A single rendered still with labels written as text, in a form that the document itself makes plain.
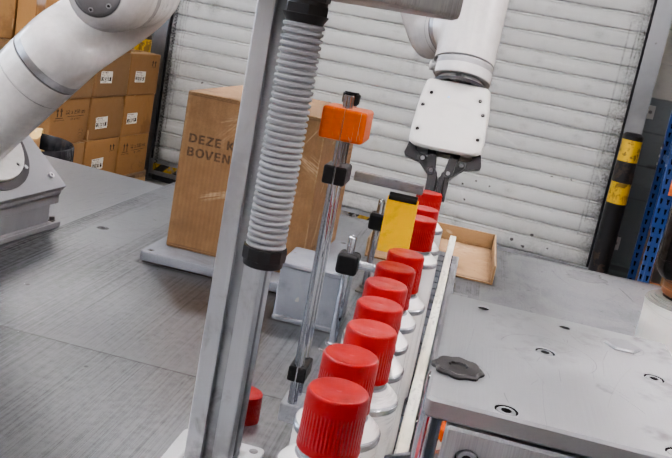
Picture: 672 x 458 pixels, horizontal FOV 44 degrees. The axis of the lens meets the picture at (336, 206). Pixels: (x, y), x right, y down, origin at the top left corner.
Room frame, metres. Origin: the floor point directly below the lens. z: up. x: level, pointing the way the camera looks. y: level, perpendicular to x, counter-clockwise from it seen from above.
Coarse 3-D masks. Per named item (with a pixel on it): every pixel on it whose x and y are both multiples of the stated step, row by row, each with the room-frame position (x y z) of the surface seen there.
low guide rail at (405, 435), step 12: (444, 264) 1.35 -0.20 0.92; (444, 276) 1.28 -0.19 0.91; (444, 288) 1.21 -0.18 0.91; (432, 312) 1.08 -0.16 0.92; (432, 324) 1.03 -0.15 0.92; (432, 336) 0.99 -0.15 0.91; (420, 360) 0.90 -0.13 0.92; (420, 372) 0.86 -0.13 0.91; (420, 384) 0.83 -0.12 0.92; (420, 396) 0.80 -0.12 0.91; (408, 408) 0.77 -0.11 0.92; (408, 420) 0.74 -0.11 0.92; (408, 432) 0.72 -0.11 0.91; (396, 444) 0.69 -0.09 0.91; (408, 444) 0.69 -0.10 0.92
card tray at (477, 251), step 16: (448, 224) 1.90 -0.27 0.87; (368, 240) 1.63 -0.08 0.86; (448, 240) 1.89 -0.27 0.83; (464, 240) 1.89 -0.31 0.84; (480, 240) 1.88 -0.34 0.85; (496, 240) 1.82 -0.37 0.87; (384, 256) 1.64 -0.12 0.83; (464, 256) 1.76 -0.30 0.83; (480, 256) 1.79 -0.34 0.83; (496, 256) 1.67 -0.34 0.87; (464, 272) 1.63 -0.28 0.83; (480, 272) 1.65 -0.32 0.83
